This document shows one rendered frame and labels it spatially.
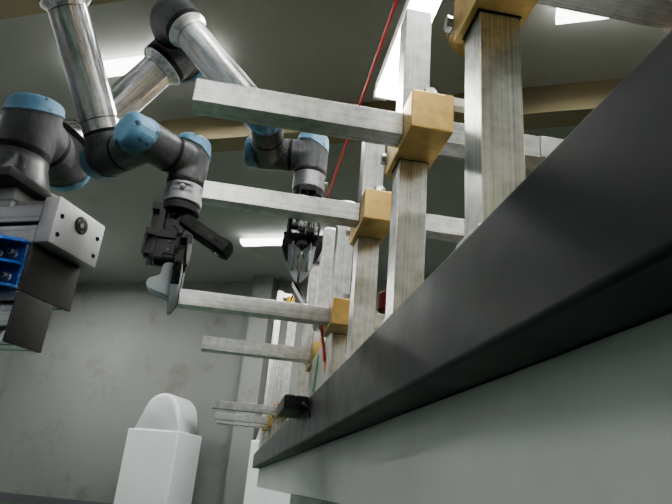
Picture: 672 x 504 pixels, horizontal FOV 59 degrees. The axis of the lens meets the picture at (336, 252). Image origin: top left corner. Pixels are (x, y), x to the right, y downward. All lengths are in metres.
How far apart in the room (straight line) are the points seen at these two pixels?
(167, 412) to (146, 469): 0.70
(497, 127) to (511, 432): 0.22
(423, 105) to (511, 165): 0.25
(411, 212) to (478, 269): 0.35
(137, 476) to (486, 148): 7.83
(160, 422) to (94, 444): 1.79
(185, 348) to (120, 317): 1.31
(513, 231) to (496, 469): 0.17
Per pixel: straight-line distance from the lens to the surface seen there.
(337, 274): 1.20
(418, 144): 0.71
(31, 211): 1.22
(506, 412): 0.41
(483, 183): 0.45
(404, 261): 0.68
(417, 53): 0.84
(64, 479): 9.92
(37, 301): 1.19
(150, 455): 8.10
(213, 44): 1.43
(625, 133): 0.26
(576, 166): 0.28
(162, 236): 1.15
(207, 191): 0.92
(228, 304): 1.12
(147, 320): 9.69
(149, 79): 1.57
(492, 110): 0.49
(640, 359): 0.30
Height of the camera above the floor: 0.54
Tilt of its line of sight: 22 degrees up
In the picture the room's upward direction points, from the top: 5 degrees clockwise
